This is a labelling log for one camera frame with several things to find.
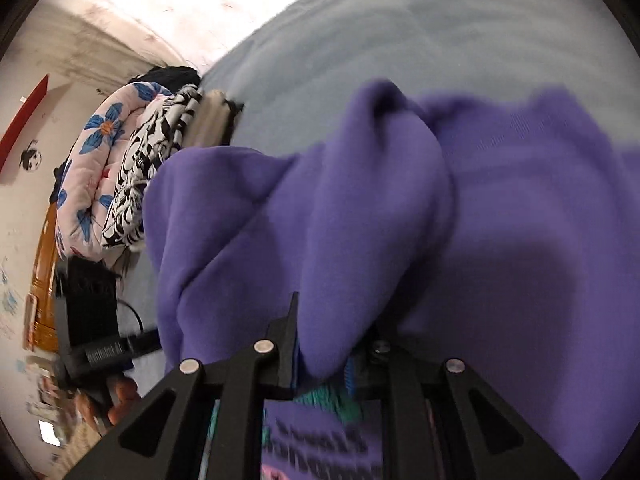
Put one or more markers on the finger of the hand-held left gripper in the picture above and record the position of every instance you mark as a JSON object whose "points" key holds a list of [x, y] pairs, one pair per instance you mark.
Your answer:
{"points": [[145, 342]]}

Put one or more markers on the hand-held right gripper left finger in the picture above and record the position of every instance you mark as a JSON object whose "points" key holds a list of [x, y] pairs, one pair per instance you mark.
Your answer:
{"points": [[285, 360]]}

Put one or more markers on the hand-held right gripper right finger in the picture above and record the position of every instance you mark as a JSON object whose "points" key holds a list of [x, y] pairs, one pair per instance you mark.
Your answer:
{"points": [[352, 375]]}

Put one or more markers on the purple hoodie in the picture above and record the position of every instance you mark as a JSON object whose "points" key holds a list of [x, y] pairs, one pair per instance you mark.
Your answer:
{"points": [[400, 220]]}

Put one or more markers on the person's left hand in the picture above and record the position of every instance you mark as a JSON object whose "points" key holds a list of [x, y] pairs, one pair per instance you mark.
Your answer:
{"points": [[122, 400]]}

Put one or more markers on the orange wooden door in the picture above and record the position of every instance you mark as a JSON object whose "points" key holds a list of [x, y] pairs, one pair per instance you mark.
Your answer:
{"points": [[45, 280]]}

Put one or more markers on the black and white patterned cloth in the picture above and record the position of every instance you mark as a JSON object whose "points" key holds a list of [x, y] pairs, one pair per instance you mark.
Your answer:
{"points": [[135, 180]]}

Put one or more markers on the pink floral quilt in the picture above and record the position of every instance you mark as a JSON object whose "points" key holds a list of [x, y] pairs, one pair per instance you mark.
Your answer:
{"points": [[95, 160]]}

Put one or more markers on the cream folded cloth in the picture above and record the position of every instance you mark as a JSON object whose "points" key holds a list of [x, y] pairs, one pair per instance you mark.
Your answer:
{"points": [[210, 120]]}

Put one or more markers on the black folded cloth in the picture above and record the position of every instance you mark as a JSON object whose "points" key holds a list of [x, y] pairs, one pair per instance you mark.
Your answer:
{"points": [[170, 74]]}

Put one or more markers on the grey-blue bed blanket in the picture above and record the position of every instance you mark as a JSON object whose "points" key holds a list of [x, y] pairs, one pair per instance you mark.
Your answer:
{"points": [[350, 35]]}

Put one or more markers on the floral curtain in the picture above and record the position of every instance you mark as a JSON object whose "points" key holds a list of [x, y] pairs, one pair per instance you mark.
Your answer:
{"points": [[200, 0]]}

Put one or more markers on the round wall sticker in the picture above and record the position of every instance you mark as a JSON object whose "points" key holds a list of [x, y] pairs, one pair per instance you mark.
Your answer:
{"points": [[31, 156]]}

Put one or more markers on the red wall strip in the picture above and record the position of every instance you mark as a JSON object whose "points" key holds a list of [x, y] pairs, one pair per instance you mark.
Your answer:
{"points": [[25, 120]]}

